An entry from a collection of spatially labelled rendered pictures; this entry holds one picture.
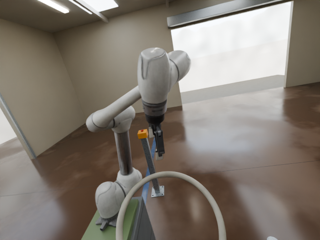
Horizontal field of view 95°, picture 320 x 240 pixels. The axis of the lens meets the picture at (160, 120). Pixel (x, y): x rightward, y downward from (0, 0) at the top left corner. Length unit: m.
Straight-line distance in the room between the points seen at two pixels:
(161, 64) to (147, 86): 0.07
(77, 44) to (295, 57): 8.86
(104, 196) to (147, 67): 0.98
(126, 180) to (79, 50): 6.90
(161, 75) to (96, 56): 6.93
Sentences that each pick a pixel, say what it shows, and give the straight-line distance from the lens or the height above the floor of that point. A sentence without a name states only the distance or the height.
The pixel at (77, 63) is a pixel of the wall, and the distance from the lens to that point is 7.76.
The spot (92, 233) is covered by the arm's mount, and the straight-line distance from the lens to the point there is 1.38.
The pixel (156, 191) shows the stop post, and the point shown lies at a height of 0.04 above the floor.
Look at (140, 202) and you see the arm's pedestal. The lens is 1.46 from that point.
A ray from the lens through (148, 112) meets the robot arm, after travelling 0.51.
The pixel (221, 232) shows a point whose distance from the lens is 0.84.
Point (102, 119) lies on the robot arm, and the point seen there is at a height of 1.65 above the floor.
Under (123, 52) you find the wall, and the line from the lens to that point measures 6.93.
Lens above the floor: 1.84
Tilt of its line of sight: 20 degrees down
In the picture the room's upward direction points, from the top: 12 degrees counter-clockwise
